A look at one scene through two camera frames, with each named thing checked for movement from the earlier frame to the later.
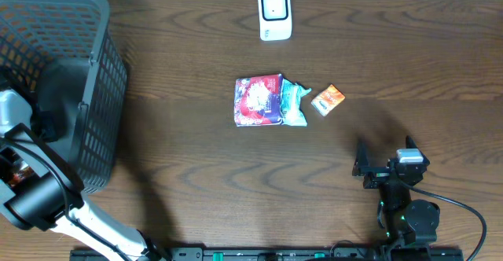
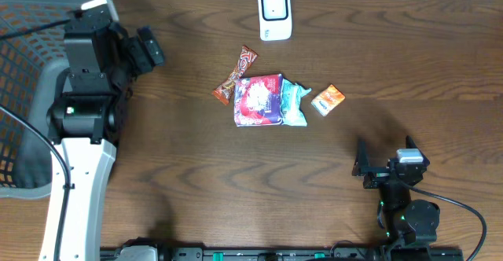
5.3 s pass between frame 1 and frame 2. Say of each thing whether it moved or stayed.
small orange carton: stayed
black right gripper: stayed
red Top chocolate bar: moved
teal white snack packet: stayed
